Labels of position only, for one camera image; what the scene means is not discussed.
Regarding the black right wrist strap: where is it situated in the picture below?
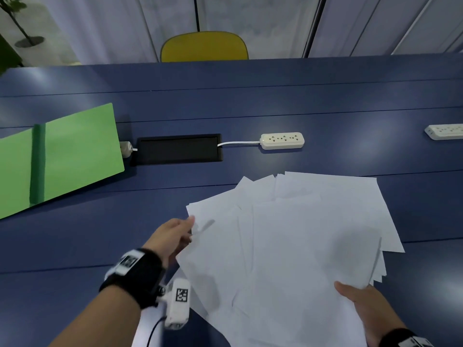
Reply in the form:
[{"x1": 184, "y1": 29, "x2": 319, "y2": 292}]
[{"x1": 379, "y1": 328, "x2": 435, "y2": 347}]

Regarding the yellow chair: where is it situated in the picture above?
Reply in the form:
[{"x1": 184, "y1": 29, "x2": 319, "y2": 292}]
[{"x1": 160, "y1": 31, "x2": 249, "y2": 63}]

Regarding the thick black partition post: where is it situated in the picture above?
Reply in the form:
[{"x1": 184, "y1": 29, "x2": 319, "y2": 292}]
[{"x1": 302, "y1": 0, "x2": 328, "y2": 58}]

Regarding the green folder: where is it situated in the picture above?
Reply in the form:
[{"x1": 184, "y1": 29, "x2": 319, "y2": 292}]
[{"x1": 0, "y1": 103, "x2": 125, "y2": 220}]

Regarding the green sofa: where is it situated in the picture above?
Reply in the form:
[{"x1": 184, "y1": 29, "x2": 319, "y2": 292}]
[{"x1": 0, "y1": 34, "x2": 24, "y2": 76}]

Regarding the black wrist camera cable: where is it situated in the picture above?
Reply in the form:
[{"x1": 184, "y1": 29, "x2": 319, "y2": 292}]
[{"x1": 146, "y1": 316, "x2": 168, "y2": 347}]

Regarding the white curtain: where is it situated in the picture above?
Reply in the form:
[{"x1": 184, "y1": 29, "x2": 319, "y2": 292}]
[{"x1": 40, "y1": 0, "x2": 463, "y2": 64}]

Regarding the person's right hand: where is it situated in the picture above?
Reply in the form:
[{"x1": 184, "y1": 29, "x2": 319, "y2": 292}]
[{"x1": 334, "y1": 280, "x2": 408, "y2": 347}]

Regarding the green potted plant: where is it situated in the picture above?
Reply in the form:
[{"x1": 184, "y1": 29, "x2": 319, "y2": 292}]
[{"x1": 0, "y1": 0, "x2": 35, "y2": 42}]

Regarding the pile of white papers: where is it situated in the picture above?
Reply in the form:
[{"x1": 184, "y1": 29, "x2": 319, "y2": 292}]
[{"x1": 175, "y1": 171, "x2": 406, "y2": 347}]

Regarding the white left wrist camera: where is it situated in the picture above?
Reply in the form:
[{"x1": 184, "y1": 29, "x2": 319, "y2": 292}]
[{"x1": 159, "y1": 278, "x2": 191, "y2": 330}]

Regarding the black table cable hatch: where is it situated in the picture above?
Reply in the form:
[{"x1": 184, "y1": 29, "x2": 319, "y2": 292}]
[{"x1": 136, "y1": 133, "x2": 222, "y2": 166}]

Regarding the person's left hand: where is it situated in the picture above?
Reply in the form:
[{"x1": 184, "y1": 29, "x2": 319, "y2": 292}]
[{"x1": 142, "y1": 217, "x2": 196, "y2": 268}]

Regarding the person's left forearm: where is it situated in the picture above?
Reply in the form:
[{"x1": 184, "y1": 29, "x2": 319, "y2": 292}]
[{"x1": 49, "y1": 285, "x2": 142, "y2": 347}]

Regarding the white power strip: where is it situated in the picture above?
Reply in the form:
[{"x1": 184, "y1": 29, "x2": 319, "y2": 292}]
[
  {"x1": 424, "y1": 123, "x2": 463, "y2": 141},
  {"x1": 259, "y1": 132, "x2": 305, "y2": 150}
]

